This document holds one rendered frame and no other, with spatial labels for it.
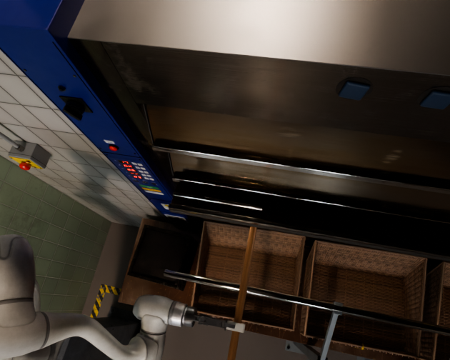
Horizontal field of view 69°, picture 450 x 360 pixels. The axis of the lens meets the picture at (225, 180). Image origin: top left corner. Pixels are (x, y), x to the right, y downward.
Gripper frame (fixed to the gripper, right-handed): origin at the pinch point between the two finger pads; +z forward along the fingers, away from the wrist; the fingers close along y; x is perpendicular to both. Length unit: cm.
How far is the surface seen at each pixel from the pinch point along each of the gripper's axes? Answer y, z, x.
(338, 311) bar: 2.0, 38.1, -12.9
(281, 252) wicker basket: 57, 17, -41
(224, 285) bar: 1.7, -7.4, -14.2
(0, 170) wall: -5, -122, -45
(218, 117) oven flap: -65, -11, -52
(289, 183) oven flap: -32, 11, -50
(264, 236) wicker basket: 40, 6, -45
